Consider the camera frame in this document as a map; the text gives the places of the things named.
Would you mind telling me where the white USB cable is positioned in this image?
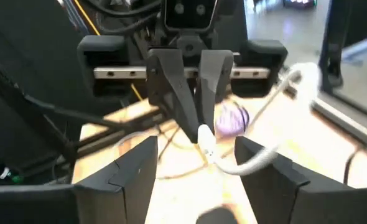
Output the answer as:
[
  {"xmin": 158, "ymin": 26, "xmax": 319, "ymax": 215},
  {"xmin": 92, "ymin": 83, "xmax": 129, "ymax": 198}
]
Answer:
[{"xmin": 197, "ymin": 61, "xmax": 323, "ymax": 177}]

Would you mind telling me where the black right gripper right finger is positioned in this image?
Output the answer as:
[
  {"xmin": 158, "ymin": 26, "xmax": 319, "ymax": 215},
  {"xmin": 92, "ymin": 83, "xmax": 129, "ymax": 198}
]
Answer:
[{"xmin": 234, "ymin": 136, "xmax": 367, "ymax": 224}]

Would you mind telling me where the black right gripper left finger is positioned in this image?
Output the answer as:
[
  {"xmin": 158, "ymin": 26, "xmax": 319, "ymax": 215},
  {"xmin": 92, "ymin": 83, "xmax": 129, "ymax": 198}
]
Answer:
[{"xmin": 0, "ymin": 135, "xmax": 159, "ymax": 224}]

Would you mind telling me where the thick black cable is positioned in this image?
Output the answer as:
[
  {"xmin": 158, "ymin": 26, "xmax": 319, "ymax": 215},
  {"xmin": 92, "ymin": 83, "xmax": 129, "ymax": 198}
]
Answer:
[{"xmin": 23, "ymin": 95, "xmax": 137, "ymax": 130}]

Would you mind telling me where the black tower power cord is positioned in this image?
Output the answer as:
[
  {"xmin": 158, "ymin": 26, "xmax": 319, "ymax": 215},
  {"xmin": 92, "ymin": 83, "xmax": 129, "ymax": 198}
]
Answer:
[{"xmin": 343, "ymin": 145, "xmax": 364, "ymax": 187}]

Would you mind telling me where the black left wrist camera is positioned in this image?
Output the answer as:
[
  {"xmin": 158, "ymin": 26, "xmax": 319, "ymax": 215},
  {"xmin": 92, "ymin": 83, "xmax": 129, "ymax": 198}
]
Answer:
[{"xmin": 161, "ymin": 0, "xmax": 218, "ymax": 34}]

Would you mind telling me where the black curtain partition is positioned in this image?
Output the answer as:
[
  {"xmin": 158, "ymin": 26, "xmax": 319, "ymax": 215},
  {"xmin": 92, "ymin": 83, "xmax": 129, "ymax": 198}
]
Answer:
[{"xmin": 0, "ymin": 0, "xmax": 85, "ymax": 187}]

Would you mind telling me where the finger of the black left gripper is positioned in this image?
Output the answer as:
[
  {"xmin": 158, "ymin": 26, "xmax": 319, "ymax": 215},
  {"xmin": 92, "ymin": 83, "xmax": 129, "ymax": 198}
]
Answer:
[
  {"xmin": 197, "ymin": 49, "xmax": 235, "ymax": 134},
  {"xmin": 145, "ymin": 48, "xmax": 200, "ymax": 144}
]

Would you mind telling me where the black aluminium table frame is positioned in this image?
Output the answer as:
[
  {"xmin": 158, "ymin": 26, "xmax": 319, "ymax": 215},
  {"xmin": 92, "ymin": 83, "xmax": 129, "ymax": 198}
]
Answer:
[{"xmin": 73, "ymin": 100, "xmax": 367, "ymax": 158}]

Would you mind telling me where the lavender round charger puck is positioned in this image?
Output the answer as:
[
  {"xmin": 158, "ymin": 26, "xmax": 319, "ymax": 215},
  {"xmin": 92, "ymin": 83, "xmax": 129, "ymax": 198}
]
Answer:
[{"xmin": 216, "ymin": 101, "xmax": 251, "ymax": 138}]

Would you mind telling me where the black stand pole with base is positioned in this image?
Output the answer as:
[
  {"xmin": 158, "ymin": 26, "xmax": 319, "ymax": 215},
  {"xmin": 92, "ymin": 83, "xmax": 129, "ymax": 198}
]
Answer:
[{"xmin": 318, "ymin": 0, "xmax": 350, "ymax": 93}]

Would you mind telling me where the yellow cable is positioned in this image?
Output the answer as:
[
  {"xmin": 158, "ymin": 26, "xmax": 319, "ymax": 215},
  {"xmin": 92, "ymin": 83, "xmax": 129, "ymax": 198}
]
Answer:
[{"xmin": 73, "ymin": 0, "xmax": 144, "ymax": 102}]

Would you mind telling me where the black power tower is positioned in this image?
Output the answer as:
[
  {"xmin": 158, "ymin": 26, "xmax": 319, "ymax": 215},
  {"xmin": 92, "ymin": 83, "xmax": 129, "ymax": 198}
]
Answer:
[{"xmin": 195, "ymin": 207, "xmax": 239, "ymax": 224}]

